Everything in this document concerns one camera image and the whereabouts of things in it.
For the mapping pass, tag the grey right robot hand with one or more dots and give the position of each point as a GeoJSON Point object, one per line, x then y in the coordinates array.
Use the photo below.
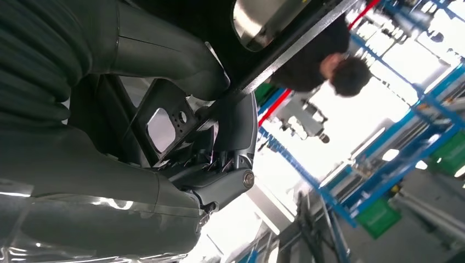
{"type": "Point", "coordinates": [91, 203]}

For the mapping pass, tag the person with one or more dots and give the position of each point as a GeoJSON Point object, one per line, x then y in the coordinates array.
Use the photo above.
{"type": "Point", "coordinates": [312, 61]}

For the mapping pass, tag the green plastic crate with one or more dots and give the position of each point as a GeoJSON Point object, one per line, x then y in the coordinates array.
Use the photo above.
{"type": "Point", "coordinates": [450, 154]}
{"type": "Point", "coordinates": [377, 217]}

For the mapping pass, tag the blue storage rack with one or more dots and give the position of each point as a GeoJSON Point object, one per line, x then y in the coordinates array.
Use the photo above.
{"type": "Point", "coordinates": [385, 181]}

